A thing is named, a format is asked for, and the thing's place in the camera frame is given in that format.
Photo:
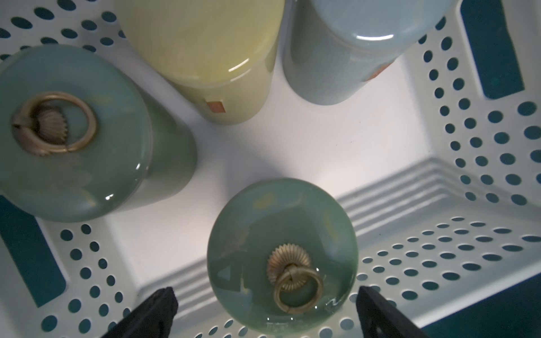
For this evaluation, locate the white perforated plastic basket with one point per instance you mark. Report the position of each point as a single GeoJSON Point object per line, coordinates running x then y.
{"type": "Point", "coordinates": [442, 186]}

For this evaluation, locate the green tea canister front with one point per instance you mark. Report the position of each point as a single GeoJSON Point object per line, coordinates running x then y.
{"type": "Point", "coordinates": [282, 256]}

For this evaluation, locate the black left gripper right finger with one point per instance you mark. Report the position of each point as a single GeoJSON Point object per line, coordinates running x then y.
{"type": "Point", "coordinates": [379, 318]}

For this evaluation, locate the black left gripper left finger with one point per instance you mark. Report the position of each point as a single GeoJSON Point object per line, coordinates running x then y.
{"type": "Point", "coordinates": [153, 318]}

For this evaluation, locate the green tea canister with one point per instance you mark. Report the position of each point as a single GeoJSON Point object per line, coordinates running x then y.
{"type": "Point", "coordinates": [80, 140]}
{"type": "Point", "coordinates": [282, 256]}

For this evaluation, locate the yellow tea canister back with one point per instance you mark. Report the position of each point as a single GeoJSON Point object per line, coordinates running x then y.
{"type": "Point", "coordinates": [220, 55]}

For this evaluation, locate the blue tea canister back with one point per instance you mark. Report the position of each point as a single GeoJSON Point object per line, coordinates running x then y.
{"type": "Point", "coordinates": [334, 48]}

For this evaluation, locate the green tea canister back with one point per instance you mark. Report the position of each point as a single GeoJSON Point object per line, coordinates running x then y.
{"type": "Point", "coordinates": [80, 140]}

